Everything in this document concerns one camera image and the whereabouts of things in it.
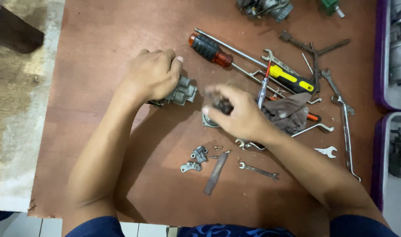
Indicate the person's right hand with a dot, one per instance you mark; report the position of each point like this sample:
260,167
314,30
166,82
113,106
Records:
243,115

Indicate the person's left hand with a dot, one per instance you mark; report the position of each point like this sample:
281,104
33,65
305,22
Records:
147,75

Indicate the small dark metal part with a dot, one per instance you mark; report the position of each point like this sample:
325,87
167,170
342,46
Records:
224,106

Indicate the gray metal carburetor body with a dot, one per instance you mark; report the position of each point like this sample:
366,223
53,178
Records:
182,93

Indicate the silver combination wrench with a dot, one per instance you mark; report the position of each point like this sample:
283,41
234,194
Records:
248,144

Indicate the clear tester pen screwdriver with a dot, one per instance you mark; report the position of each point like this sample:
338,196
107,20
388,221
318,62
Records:
263,92

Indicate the round metal cover plate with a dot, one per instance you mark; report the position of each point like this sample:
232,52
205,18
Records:
208,123

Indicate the dirty brown rag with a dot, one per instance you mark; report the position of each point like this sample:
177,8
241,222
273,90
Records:
287,113

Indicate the small thin dark wrench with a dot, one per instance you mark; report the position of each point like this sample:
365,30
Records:
258,170

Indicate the small gray cast metal part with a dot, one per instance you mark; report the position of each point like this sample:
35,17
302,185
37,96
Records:
199,154

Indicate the flat rusty metal bar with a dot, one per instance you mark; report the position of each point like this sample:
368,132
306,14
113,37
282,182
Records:
216,172

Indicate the silver open-end wrench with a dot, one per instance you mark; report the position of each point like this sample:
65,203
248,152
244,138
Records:
276,60

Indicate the small bent silver hex key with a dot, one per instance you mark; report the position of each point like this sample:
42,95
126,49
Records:
315,100

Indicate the thin metal pin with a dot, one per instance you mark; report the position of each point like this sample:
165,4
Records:
307,63

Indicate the short white open-end wrench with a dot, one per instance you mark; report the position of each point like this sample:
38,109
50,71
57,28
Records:
327,151

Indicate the dark Y-shaped socket wrench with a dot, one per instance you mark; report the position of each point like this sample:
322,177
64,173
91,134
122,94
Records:
314,52

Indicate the gray double open-end wrench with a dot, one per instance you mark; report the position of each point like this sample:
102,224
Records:
334,86

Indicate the gray assembled carburetor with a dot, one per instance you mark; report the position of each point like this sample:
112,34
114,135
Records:
269,7

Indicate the blue patterned shorts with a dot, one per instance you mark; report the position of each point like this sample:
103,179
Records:
220,230

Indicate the green plastic part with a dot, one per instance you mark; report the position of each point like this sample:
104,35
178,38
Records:
330,6

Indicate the dark brown block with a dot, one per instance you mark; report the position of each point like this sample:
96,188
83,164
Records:
14,31

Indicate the purple crate with dark parts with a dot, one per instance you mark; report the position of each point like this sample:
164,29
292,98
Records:
399,154

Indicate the purple crate with engine parts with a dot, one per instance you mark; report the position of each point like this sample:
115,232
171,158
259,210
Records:
399,52

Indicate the small flat metal bracket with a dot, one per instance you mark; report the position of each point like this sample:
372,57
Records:
190,167

